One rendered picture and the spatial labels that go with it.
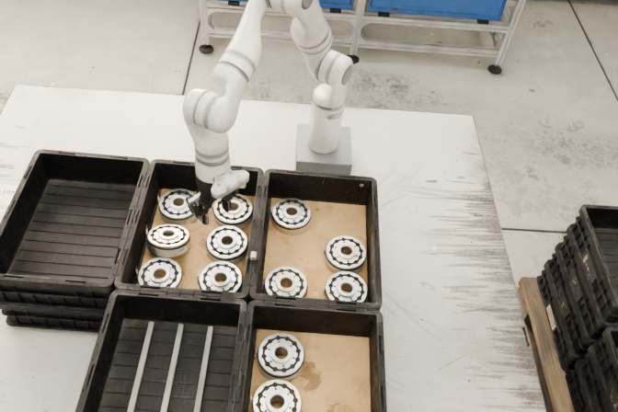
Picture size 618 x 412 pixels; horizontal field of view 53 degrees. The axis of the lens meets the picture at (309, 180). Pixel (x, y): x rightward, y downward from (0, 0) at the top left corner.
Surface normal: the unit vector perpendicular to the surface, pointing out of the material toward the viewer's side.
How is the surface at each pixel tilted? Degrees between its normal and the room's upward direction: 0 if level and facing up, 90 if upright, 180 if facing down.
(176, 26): 0
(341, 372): 0
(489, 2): 90
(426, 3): 90
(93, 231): 0
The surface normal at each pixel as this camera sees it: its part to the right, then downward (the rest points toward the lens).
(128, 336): 0.07, -0.67
